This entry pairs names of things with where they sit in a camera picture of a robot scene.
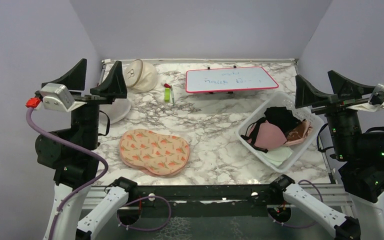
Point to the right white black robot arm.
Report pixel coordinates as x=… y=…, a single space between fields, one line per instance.
x=362 y=154

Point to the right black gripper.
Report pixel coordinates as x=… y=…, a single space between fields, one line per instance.
x=343 y=88

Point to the white mesh laundry bag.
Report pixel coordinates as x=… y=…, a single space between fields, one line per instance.
x=117 y=110

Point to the floral mesh laundry bag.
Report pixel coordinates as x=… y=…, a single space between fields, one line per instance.
x=154 y=154

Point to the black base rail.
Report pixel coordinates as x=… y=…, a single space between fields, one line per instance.
x=196 y=201

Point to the white plastic basket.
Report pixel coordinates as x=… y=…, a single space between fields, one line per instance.
x=281 y=99

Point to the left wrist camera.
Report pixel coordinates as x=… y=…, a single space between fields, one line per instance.
x=54 y=97

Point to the green red marker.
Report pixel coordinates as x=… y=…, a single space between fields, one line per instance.
x=168 y=94

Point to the light green bra pads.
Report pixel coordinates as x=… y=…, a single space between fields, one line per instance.
x=278 y=155

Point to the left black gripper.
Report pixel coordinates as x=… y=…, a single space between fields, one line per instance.
x=114 y=87

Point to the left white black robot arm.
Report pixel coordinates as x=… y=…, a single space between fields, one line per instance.
x=71 y=152

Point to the pink bra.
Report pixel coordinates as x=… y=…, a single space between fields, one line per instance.
x=299 y=134

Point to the red framed whiteboard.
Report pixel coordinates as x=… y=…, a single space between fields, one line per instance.
x=231 y=79

